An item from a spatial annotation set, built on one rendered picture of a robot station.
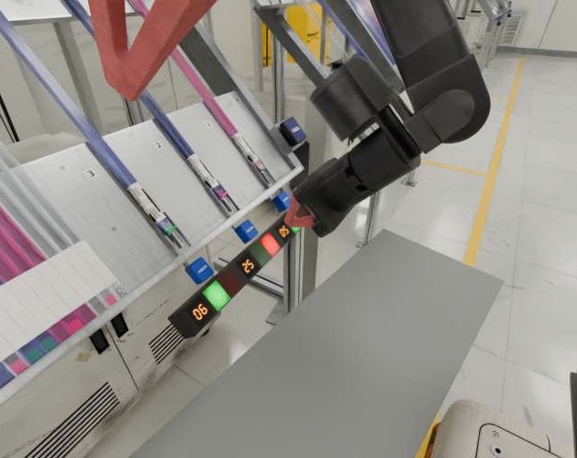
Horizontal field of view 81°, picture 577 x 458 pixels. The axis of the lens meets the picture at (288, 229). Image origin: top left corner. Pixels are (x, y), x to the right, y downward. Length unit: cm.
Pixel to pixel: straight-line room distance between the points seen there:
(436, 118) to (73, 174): 42
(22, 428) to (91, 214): 57
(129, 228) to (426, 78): 38
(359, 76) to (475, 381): 111
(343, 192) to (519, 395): 108
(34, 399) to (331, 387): 63
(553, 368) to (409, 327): 96
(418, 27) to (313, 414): 43
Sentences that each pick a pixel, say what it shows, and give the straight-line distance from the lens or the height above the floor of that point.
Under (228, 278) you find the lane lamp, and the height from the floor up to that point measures 66.
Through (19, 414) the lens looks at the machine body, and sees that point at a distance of 92.
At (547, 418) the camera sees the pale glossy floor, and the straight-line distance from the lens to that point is 136.
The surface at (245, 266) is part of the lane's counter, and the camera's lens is 55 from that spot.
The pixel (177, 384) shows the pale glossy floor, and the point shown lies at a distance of 122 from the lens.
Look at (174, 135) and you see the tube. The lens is 56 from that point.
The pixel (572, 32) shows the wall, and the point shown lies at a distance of 800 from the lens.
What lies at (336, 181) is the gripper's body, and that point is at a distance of 38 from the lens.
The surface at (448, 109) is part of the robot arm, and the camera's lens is 33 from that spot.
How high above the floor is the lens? 102
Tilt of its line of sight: 36 degrees down
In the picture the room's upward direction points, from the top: straight up
